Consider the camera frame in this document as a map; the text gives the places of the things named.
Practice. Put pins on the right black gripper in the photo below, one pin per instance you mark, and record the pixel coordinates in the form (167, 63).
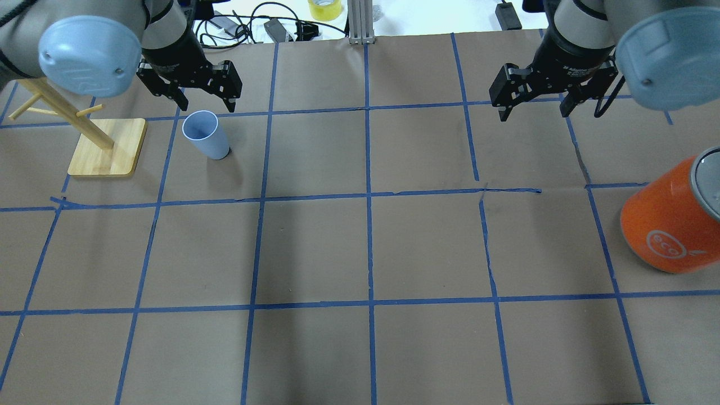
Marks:
(569, 59)

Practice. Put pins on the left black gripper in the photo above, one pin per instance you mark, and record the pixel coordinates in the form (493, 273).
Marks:
(172, 54)

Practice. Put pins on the light blue plastic cup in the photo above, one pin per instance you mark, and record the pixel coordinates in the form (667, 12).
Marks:
(203, 130)

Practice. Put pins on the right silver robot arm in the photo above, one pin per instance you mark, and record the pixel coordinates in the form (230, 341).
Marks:
(666, 52)

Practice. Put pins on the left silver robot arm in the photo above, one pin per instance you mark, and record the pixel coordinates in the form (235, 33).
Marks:
(98, 48)

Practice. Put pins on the wooden cup rack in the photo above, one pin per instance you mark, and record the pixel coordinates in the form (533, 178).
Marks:
(106, 147)

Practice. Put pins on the black power adapter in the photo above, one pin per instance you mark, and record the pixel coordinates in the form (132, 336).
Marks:
(507, 16)

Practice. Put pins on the yellow tape roll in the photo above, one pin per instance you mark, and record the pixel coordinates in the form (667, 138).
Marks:
(325, 10)

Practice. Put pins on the orange cylindrical can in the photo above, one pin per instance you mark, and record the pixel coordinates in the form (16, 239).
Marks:
(672, 224)

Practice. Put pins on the aluminium frame post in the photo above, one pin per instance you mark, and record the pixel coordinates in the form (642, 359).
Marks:
(361, 22)

